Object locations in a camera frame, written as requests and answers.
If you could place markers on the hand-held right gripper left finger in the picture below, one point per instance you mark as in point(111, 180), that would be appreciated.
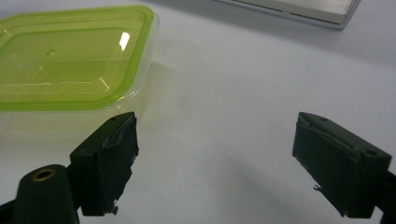
point(104, 168)

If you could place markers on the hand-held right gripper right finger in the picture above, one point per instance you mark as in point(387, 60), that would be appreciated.
point(339, 168)

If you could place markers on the clear plastic container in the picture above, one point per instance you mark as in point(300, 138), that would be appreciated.
point(93, 119)

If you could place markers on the green container lid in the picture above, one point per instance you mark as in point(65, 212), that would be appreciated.
point(67, 60)

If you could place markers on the grey flat device edge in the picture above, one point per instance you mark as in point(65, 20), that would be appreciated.
point(299, 9)

